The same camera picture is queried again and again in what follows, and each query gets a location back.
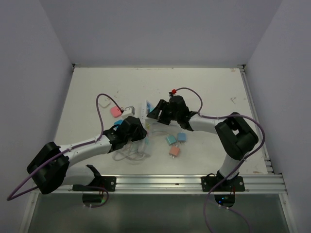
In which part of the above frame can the white power strip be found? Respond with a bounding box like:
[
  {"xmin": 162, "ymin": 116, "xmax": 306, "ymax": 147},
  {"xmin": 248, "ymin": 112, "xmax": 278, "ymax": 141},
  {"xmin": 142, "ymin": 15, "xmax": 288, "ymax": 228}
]
[{"xmin": 138, "ymin": 100, "xmax": 153, "ymax": 158}]

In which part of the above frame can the mint green charger plug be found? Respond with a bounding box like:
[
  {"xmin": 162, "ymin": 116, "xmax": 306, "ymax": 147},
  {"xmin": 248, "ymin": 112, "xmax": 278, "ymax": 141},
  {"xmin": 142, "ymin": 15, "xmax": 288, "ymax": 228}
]
[{"xmin": 166, "ymin": 134, "xmax": 177, "ymax": 146}]

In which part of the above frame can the white charging cable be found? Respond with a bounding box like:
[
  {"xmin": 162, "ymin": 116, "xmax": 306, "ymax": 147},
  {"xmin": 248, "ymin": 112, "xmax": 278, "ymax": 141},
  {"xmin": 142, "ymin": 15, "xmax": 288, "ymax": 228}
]
[{"xmin": 113, "ymin": 143, "xmax": 154, "ymax": 163}]

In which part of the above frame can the white charger plug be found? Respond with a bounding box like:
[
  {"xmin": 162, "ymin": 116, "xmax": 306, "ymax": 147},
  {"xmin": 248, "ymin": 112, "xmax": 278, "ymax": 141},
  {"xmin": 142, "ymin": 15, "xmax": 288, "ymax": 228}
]
[{"xmin": 145, "ymin": 113, "xmax": 157, "ymax": 123}]

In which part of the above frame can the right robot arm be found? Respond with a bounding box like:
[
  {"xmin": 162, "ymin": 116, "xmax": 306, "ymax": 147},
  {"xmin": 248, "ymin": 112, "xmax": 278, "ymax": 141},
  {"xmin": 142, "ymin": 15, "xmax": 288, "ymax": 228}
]
[{"xmin": 146, "ymin": 96, "xmax": 259, "ymax": 191}]

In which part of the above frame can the light blue charger plug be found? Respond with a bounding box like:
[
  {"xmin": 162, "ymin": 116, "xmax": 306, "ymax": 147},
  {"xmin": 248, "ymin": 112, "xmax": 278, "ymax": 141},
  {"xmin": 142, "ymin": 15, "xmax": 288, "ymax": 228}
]
[{"xmin": 177, "ymin": 133, "xmax": 187, "ymax": 143}]

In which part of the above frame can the aluminium mounting rail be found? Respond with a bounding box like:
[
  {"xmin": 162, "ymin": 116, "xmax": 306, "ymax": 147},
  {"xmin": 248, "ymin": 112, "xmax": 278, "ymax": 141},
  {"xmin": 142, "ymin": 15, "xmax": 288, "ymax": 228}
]
[{"xmin": 31, "ymin": 173, "xmax": 289, "ymax": 194}]

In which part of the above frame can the pink adapter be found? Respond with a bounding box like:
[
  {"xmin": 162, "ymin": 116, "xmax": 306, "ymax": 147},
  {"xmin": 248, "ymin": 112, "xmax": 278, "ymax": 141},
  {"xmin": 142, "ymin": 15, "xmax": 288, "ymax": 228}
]
[{"xmin": 110, "ymin": 106, "xmax": 122, "ymax": 118}]

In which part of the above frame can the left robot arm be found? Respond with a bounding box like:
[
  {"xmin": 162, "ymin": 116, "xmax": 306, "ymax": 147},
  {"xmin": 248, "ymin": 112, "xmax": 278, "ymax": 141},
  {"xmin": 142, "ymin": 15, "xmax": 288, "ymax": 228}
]
[{"xmin": 26, "ymin": 116, "xmax": 147, "ymax": 194}]

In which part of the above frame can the orange charger plug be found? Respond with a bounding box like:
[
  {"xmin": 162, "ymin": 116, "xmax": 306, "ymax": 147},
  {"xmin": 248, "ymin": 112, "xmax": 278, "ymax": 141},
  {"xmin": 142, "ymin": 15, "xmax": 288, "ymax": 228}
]
[{"xmin": 169, "ymin": 145, "xmax": 180, "ymax": 158}]

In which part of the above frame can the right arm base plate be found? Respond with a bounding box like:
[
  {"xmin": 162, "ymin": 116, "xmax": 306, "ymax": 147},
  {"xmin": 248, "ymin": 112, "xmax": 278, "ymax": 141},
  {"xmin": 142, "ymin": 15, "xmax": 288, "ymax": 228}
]
[{"xmin": 201, "ymin": 173, "xmax": 245, "ymax": 193}]

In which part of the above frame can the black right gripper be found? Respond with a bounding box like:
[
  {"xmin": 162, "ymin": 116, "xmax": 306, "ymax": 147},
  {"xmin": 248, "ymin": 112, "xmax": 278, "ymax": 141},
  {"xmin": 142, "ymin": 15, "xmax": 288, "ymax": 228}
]
[{"xmin": 148, "ymin": 100, "xmax": 180, "ymax": 125}]

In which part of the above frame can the white adapter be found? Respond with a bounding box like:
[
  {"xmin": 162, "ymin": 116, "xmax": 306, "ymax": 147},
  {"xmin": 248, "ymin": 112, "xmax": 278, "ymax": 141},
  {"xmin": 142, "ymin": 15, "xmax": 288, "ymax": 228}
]
[{"xmin": 98, "ymin": 96, "xmax": 111, "ymax": 109}]

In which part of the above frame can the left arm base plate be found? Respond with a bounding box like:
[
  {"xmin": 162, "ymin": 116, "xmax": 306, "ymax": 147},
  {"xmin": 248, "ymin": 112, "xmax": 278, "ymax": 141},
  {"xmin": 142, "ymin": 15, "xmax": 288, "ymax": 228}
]
[{"xmin": 72, "ymin": 176, "xmax": 117, "ymax": 192}]

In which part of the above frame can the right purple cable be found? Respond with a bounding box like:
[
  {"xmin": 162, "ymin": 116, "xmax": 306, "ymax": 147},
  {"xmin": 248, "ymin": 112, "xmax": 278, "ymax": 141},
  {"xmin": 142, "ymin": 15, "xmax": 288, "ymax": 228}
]
[{"xmin": 176, "ymin": 87, "xmax": 265, "ymax": 233}]

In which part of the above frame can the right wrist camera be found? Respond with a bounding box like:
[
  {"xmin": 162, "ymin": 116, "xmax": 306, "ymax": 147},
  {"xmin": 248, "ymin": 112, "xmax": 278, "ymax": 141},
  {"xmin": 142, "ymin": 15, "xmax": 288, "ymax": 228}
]
[{"xmin": 169, "ymin": 89, "xmax": 177, "ymax": 98}]

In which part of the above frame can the blue adapter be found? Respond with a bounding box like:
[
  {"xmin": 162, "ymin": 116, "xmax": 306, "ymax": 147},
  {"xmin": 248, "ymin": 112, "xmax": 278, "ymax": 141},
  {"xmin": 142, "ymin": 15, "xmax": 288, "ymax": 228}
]
[{"xmin": 114, "ymin": 119, "xmax": 123, "ymax": 125}]

